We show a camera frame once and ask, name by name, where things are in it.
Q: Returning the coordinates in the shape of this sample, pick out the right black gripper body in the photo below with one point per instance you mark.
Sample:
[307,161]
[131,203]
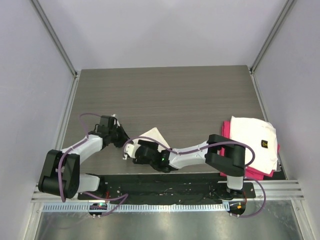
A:
[152,146]

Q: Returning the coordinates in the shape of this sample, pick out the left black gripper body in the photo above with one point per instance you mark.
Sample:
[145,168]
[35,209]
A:
[114,133]

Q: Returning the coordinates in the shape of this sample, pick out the white cloth napkin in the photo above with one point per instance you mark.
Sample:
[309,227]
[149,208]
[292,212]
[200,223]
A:
[153,133]

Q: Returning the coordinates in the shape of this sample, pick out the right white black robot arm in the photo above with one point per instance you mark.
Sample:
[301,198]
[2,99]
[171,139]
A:
[223,154]

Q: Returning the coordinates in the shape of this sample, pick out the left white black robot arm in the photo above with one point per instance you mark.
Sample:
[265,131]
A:
[60,174]

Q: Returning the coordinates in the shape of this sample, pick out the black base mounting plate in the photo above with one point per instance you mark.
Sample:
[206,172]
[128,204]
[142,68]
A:
[168,189]

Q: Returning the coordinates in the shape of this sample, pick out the pink folded cloth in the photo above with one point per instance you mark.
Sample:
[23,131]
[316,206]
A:
[250,171]

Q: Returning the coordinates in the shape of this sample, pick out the white folded cloth with logo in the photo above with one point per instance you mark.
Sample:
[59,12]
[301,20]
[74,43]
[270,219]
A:
[261,136]

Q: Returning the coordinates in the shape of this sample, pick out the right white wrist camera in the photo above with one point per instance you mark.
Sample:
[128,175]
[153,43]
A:
[129,151]

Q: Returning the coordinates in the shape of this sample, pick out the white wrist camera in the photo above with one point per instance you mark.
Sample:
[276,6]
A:
[115,120]
[129,151]

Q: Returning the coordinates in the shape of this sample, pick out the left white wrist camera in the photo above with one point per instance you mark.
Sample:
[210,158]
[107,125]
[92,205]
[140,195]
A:
[115,120]

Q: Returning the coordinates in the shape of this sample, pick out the white slotted cable duct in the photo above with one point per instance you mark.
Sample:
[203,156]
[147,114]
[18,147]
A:
[131,208]

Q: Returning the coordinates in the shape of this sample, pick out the left aluminium frame post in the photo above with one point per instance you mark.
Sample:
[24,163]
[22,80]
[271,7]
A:
[53,36]

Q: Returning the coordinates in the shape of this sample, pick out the aluminium frame post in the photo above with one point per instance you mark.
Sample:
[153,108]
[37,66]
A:
[53,36]
[284,13]

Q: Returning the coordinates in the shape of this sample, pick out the right aluminium frame post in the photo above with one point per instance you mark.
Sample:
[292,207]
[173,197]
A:
[284,13]

